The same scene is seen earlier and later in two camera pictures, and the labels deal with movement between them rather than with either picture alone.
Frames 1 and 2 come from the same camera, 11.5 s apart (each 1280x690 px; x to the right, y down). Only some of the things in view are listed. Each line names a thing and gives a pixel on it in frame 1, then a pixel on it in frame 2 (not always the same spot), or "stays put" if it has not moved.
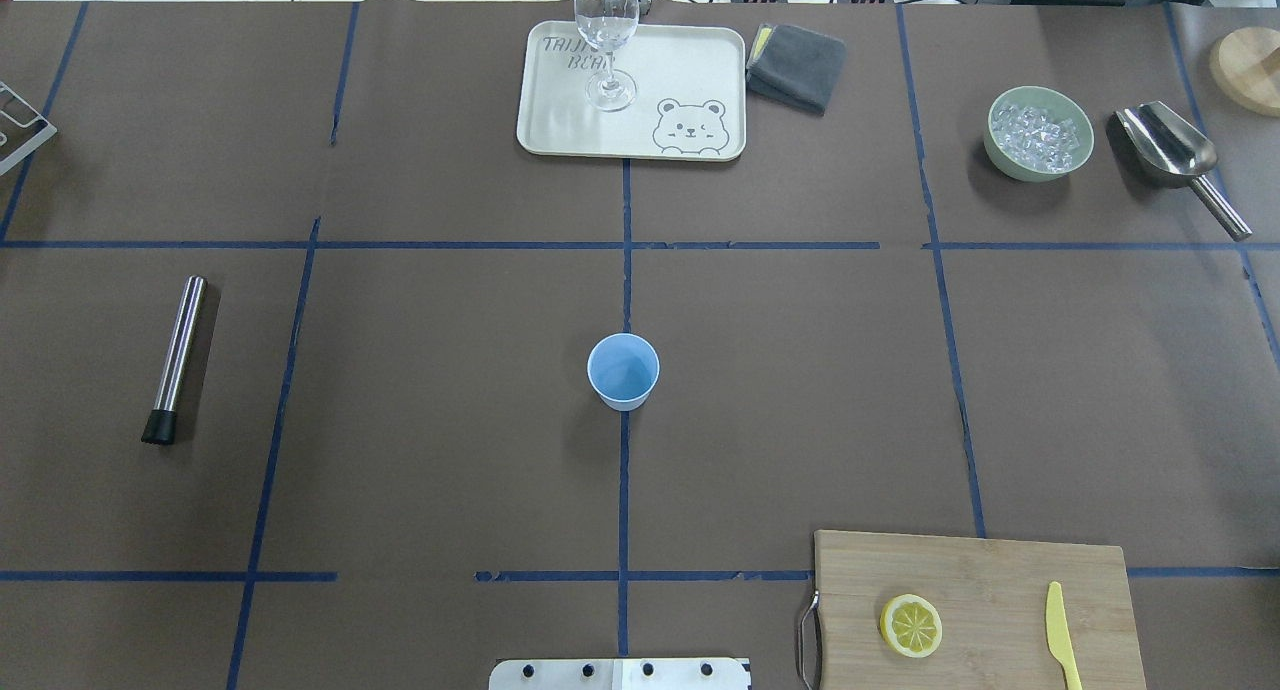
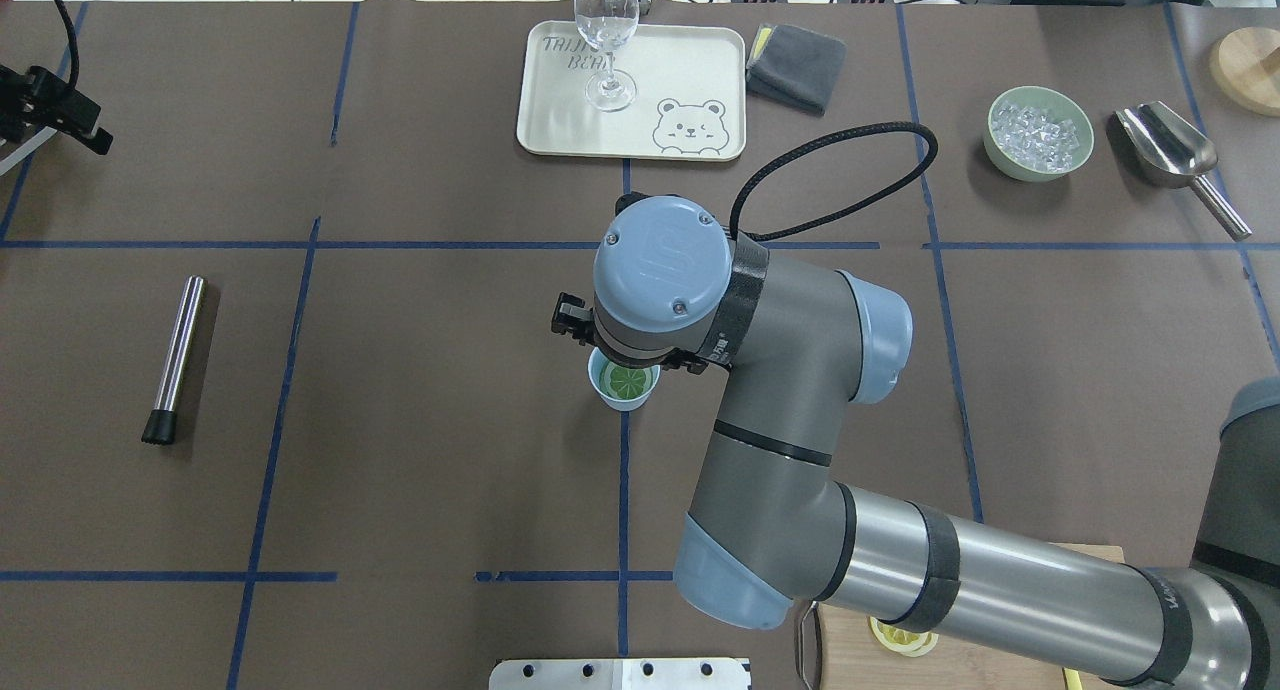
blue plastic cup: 623,369 stays put
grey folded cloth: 796,67 stays put
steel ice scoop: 1176,154 stays put
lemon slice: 911,625 to 628,383
